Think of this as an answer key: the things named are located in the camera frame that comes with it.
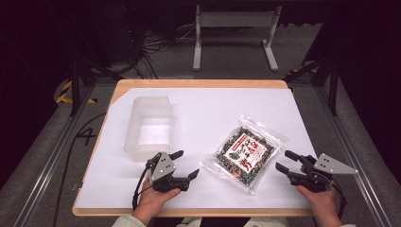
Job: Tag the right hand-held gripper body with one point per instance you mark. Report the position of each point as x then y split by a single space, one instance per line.
327 165

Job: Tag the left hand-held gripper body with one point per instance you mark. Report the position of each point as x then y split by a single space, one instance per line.
161 167

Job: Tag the person's left hand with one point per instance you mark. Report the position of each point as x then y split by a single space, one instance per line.
151 200

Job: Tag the person's right hand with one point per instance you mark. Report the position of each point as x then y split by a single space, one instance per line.
323 205

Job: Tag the clear packet of dried seaweed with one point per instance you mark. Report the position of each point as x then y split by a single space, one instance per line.
244 154

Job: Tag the translucent plastic container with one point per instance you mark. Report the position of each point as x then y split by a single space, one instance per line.
151 110

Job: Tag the white sheet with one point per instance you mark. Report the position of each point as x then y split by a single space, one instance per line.
205 110

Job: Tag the person's pale clothing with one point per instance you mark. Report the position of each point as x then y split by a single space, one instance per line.
265 222

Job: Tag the black metal stand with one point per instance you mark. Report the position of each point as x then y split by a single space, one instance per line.
75 82
332 82

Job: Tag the yellow and black hazard tape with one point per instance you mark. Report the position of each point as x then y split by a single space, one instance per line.
64 94

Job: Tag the white metal stand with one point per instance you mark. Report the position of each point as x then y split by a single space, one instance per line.
235 19

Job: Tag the aluminium rail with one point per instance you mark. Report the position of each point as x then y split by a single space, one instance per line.
52 157
353 151

